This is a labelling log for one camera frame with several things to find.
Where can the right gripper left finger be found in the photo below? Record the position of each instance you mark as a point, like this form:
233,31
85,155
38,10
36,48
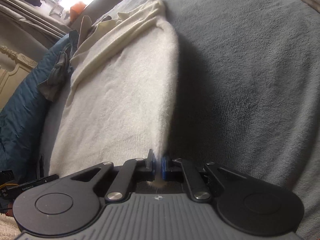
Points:
114,183

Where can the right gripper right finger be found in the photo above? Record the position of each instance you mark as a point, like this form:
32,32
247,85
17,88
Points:
204,183

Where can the cream white fuzzy sweater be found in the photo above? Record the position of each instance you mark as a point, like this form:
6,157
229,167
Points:
122,92

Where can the dark clothes pile on bed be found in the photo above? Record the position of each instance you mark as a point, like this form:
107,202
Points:
51,87

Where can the cream carved wooden headboard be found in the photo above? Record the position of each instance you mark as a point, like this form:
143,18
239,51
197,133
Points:
10,80

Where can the grey fleece bed blanket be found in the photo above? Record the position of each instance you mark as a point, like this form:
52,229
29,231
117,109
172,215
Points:
247,90

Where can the beige garment on bed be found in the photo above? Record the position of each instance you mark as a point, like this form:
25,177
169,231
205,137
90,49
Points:
88,28

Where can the grey window curtain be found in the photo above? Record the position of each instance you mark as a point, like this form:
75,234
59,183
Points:
40,26

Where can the orange box on windowsill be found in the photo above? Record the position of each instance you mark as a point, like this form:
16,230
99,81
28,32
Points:
76,10

